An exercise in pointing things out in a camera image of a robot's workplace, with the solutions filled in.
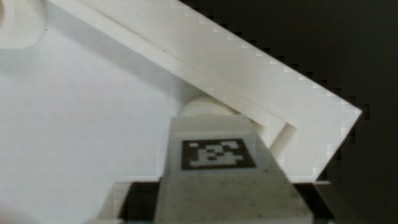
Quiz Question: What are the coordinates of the white square tabletop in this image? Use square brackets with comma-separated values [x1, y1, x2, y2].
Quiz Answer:
[0, 0, 360, 224]

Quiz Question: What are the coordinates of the white leg with tags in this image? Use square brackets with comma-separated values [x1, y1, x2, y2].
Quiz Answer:
[154, 97, 312, 224]

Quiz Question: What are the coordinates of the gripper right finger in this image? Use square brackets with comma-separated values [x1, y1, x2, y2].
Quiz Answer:
[292, 183, 335, 224]

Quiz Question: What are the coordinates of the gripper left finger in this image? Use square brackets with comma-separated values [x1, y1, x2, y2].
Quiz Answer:
[117, 182, 159, 224]

